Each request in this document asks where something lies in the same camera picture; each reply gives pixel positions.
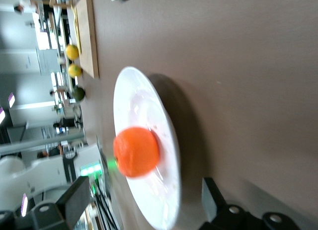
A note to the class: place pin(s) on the white round plate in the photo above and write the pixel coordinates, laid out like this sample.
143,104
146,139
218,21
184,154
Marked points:
139,103

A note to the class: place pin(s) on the yellow plastic fork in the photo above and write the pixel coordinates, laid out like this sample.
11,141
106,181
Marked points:
73,16

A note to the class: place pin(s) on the orange fruit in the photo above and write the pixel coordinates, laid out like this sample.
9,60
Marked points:
136,151

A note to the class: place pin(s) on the dark green avocado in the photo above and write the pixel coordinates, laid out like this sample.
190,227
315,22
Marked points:
78,94

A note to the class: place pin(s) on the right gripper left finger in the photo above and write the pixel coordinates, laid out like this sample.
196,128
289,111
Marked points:
72,202

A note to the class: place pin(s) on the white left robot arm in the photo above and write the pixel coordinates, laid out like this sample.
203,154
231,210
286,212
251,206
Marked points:
44,170

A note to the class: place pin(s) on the yellow lemon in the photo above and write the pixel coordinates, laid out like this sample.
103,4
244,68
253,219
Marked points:
75,71
72,52

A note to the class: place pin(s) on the grey metal frame post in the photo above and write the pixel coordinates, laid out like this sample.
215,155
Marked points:
37,144

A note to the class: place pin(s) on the wooden cutting board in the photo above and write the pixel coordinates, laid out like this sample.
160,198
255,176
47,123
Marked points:
88,36

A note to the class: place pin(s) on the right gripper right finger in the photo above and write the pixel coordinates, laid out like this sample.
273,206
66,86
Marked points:
216,210

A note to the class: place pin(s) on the yellow plastic knife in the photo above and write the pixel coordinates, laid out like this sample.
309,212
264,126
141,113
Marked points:
78,36

